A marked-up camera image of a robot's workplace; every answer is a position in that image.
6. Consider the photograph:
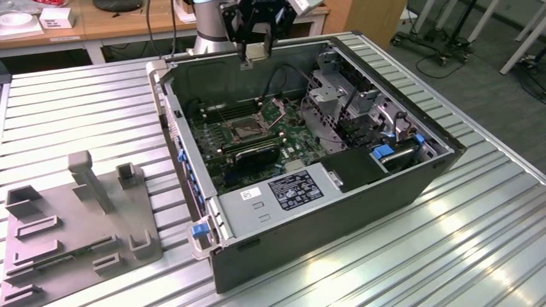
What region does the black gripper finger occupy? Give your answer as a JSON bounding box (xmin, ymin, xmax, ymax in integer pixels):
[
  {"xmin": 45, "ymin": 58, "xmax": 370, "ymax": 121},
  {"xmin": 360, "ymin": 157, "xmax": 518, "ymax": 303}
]
[
  {"xmin": 219, "ymin": 3, "xmax": 252, "ymax": 65},
  {"xmin": 262, "ymin": 6, "xmax": 296, "ymax": 61}
]

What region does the silver green CPU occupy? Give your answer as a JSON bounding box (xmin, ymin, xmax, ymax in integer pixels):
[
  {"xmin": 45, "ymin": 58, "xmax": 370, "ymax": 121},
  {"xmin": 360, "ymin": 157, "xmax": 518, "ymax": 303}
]
[{"xmin": 240, "ymin": 43, "xmax": 274, "ymax": 70}]

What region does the black RAM slot bank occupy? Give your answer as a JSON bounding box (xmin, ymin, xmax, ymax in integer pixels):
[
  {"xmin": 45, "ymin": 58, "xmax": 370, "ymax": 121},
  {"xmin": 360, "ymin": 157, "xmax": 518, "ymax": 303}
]
[
  {"xmin": 204, "ymin": 139, "xmax": 284, "ymax": 159},
  {"xmin": 198, "ymin": 98, "xmax": 262, "ymax": 122}
]

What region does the CPU socket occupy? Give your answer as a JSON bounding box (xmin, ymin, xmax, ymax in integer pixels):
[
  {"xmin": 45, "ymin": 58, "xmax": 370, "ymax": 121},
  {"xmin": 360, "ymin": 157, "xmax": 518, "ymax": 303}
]
[{"xmin": 228, "ymin": 116, "xmax": 268, "ymax": 144}]

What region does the grey metal disk bay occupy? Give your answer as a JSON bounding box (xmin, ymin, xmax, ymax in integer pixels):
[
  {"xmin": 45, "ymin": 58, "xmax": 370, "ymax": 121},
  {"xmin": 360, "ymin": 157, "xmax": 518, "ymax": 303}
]
[{"xmin": 306, "ymin": 51, "xmax": 355, "ymax": 109}]

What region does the wooden desk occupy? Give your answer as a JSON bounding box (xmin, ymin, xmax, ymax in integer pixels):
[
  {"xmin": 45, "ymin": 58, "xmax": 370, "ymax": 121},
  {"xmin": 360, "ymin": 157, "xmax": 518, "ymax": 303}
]
[{"xmin": 0, "ymin": 0, "xmax": 332, "ymax": 65}]

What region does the green motherboard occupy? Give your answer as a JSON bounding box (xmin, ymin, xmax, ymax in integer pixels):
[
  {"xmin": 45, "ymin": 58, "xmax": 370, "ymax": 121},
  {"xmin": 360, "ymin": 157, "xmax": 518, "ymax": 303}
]
[{"xmin": 187, "ymin": 95, "xmax": 342, "ymax": 189}]

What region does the wooden cabinet panel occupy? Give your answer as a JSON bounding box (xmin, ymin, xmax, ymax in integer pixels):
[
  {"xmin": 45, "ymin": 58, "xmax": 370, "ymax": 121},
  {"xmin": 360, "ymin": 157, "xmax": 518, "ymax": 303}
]
[{"xmin": 344, "ymin": 0, "xmax": 407, "ymax": 52}]

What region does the black round base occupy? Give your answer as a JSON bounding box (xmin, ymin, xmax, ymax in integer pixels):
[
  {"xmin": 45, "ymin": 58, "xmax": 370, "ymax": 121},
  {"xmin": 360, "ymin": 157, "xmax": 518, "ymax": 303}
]
[{"xmin": 92, "ymin": 0, "xmax": 144, "ymax": 12}]

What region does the black graphics card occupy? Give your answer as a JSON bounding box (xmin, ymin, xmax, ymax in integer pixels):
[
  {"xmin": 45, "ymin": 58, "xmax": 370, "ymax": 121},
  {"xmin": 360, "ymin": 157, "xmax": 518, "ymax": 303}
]
[{"xmin": 222, "ymin": 144, "xmax": 283, "ymax": 190}]

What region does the blue disk carrier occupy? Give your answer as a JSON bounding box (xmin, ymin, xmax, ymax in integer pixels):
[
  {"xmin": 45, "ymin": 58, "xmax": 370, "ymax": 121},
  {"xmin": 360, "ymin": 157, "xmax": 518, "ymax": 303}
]
[{"xmin": 370, "ymin": 144, "xmax": 396, "ymax": 166}]

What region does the black wheeled stand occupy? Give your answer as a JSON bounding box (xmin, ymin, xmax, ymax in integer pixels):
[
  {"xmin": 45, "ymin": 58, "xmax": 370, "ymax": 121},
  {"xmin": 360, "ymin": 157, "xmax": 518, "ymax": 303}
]
[{"xmin": 391, "ymin": 0, "xmax": 475, "ymax": 67}]

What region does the black plastic shroud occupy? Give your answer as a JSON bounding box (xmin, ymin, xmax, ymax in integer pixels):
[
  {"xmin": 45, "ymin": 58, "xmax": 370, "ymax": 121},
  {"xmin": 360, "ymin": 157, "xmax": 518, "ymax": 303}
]
[{"xmin": 319, "ymin": 148, "xmax": 391, "ymax": 193}]

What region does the white cardboard box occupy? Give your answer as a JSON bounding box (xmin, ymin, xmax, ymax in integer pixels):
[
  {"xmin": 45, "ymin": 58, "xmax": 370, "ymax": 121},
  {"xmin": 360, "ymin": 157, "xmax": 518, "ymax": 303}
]
[{"xmin": 39, "ymin": 8, "xmax": 77, "ymax": 29}]

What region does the grey power supply unit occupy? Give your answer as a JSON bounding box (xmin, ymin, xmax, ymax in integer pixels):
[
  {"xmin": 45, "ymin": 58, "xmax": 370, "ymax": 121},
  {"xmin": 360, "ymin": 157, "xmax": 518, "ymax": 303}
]
[{"xmin": 211, "ymin": 162, "xmax": 344, "ymax": 239}]

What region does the white bowl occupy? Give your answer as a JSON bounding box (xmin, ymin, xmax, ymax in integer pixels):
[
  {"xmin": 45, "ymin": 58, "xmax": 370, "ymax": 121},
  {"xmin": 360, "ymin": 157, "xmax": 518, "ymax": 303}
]
[{"xmin": 0, "ymin": 12, "xmax": 33, "ymax": 28}]

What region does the open black PC case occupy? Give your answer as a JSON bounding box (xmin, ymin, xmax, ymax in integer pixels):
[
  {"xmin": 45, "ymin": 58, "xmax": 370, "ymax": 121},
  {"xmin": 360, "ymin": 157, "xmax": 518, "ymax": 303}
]
[{"xmin": 145, "ymin": 31, "xmax": 467, "ymax": 294}]

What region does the grey parts rack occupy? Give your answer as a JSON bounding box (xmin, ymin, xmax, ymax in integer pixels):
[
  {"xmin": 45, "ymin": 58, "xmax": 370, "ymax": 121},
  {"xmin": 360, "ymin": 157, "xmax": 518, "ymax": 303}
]
[{"xmin": 0, "ymin": 150, "xmax": 165, "ymax": 307}]

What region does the green RAM stick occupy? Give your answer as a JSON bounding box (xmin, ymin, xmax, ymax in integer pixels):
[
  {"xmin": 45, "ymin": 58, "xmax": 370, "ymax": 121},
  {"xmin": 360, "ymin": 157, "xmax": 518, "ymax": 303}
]
[{"xmin": 32, "ymin": 235, "xmax": 119, "ymax": 268}]

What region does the black internal case wire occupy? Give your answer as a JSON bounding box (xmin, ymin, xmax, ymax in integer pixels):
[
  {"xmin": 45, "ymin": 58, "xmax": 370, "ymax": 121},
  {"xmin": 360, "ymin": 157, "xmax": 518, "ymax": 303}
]
[{"xmin": 260, "ymin": 63, "xmax": 315, "ymax": 100}]

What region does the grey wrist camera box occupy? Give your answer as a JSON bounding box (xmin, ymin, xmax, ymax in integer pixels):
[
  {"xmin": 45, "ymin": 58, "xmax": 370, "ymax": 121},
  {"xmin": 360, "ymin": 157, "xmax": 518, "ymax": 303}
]
[{"xmin": 288, "ymin": 0, "xmax": 322, "ymax": 16}]

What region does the thin black plug cable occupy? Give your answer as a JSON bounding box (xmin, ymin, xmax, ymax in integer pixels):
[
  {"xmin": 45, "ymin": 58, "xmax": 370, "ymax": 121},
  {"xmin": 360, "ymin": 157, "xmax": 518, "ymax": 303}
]
[{"xmin": 169, "ymin": 0, "xmax": 179, "ymax": 61}]

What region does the white table frame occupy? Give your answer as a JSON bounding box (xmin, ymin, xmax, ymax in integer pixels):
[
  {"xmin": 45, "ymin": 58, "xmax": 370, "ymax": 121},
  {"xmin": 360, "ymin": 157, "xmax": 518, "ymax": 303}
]
[{"xmin": 498, "ymin": 0, "xmax": 546, "ymax": 76}]

